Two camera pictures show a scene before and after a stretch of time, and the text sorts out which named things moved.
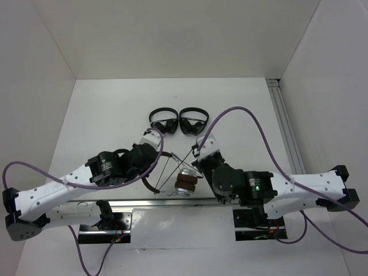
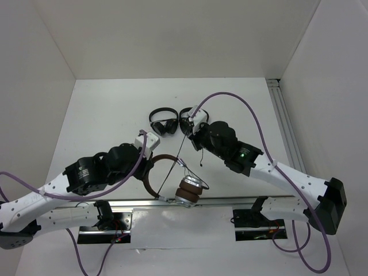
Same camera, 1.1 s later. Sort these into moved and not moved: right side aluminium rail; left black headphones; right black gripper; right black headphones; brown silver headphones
Moved: right black gripper; brown silver headphones
Not moved: left black headphones; right side aluminium rail; right black headphones
